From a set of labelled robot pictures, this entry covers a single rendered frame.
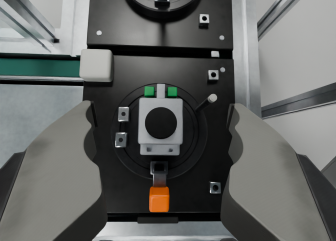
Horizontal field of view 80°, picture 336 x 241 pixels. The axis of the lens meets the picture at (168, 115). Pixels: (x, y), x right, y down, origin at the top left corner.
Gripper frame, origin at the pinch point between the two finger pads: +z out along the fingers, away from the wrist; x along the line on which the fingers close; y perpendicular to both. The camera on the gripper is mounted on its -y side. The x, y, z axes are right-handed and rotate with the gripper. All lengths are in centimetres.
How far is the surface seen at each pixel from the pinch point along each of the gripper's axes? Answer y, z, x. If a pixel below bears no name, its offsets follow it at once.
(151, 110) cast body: 4.0, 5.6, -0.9
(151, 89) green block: 4.9, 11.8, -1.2
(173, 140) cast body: 6.6, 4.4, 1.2
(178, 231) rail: 24.9, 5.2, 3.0
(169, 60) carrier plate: 4.4, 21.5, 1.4
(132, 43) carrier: 2.3, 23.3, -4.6
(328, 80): 10.7, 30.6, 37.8
